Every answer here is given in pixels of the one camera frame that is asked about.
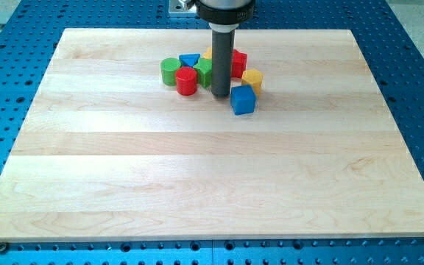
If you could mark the green star block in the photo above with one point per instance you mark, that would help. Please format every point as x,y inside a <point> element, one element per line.
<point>203,67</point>

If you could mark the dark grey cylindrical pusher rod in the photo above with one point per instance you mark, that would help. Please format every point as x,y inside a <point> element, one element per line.
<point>222,56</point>

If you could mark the robot arm black flange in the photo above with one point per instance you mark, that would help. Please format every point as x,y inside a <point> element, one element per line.
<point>224,16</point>

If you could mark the red star block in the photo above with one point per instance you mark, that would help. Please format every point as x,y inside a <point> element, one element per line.
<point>239,63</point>

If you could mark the blue cube block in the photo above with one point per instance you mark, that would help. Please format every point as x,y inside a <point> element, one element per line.
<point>242,99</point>

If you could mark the red cylinder block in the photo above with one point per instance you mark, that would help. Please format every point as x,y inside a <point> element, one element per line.
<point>186,81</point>

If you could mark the yellow hexagon block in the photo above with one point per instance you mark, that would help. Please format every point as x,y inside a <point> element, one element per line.
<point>254,78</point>

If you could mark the blue triangle block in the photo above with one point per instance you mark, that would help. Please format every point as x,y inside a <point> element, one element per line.
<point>189,60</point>

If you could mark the yellow block behind rod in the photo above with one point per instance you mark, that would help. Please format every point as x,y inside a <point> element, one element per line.
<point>208,54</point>

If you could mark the green cylinder block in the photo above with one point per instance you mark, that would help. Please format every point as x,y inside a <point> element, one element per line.
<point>168,68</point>

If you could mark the light wooden board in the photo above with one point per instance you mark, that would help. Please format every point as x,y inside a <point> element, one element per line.
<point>107,152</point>

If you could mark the left board clamp screw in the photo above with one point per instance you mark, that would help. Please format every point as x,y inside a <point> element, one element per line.
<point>4,246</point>

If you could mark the silver metal mounting bracket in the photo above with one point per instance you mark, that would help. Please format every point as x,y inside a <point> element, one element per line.
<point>182,8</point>

